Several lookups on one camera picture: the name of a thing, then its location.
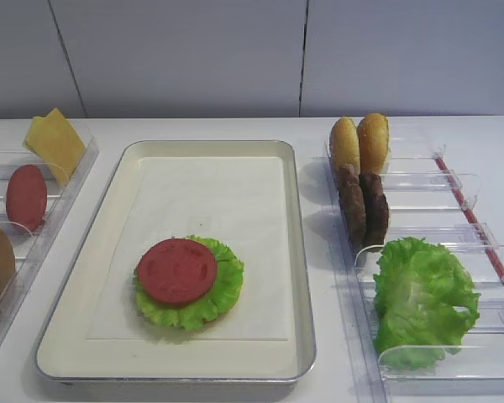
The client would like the red tomato slice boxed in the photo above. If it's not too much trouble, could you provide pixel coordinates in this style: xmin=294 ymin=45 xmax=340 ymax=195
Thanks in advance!
xmin=6 ymin=165 xmax=47 ymax=232
xmin=136 ymin=238 xmax=218 ymax=306

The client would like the left brown meat patty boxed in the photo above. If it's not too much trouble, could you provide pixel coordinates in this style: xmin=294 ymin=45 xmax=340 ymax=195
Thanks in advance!
xmin=338 ymin=164 xmax=366 ymax=246

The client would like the brown meat patty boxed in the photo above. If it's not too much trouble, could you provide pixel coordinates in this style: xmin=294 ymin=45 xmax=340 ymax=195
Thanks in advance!
xmin=338 ymin=164 xmax=366 ymax=246
xmin=360 ymin=173 xmax=390 ymax=247

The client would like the green lettuce leaf on tray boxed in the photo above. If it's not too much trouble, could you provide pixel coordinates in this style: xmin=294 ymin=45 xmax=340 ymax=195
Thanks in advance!
xmin=134 ymin=235 xmax=244 ymax=331

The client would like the right brown meat patty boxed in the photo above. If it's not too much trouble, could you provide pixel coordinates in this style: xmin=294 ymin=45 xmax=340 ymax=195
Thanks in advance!
xmin=360 ymin=173 xmax=390 ymax=247

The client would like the green lettuce leaf in rack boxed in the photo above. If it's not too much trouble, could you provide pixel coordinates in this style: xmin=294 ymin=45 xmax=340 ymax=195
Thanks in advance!
xmin=374 ymin=237 xmax=480 ymax=369

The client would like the front yellow cheese slice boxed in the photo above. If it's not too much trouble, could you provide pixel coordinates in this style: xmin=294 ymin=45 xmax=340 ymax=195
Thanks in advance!
xmin=33 ymin=107 xmax=86 ymax=187

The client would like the yellow cheese slice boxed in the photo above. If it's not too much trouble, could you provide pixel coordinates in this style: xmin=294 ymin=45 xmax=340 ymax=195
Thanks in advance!
xmin=33 ymin=107 xmax=86 ymax=187
xmin=23 ymin=116 xmax=45 ymax=152

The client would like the rear yellow cheese slice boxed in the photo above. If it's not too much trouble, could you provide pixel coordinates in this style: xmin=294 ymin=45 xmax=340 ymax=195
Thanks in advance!
xmin=23 ymin=116 xmax=45 ymax=152

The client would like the white paper tray liner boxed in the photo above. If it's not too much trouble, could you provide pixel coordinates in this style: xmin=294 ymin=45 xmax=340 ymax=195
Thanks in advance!
xmin=88 ymin=157 xmax=291 ymax=340

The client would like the cream metal tray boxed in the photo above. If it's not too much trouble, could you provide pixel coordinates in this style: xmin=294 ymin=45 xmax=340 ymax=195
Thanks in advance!
xmin=35 ymin=140 xmax=316 ymax=383

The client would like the left bun half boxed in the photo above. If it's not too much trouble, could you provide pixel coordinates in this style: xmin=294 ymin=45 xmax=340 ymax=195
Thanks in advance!
xmin=329 ymin=117 xmax=360 ymax=175

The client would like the bun half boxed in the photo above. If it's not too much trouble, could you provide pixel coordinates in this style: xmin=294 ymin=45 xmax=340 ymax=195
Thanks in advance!
xmin=329 ymin=117 xmax=360 ymax=175
xmin=357 ymin=113 xmax=390 ymax=175

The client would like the right bun half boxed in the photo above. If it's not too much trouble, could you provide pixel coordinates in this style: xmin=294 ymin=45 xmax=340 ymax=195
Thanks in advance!
xmin=357 ymin=113 xmax=390 ymax=175

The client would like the clear acrylic rack right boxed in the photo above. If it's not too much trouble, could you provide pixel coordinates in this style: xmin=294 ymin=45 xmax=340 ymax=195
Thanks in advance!
xmin=323 ymin=126 xmax=504 ymax=402

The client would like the clear acrylic rack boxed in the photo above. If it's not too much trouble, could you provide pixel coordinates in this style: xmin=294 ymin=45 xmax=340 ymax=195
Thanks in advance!
xmin=0 ymin=119 xmax=99 ymax=347
xmin=323 ymin=126 xmax=504 ymax=402

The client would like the clear acrylic rack left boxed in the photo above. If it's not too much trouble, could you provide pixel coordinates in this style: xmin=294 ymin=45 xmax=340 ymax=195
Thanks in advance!
xmin=0 ymin=119 xmax=99 ymax=347

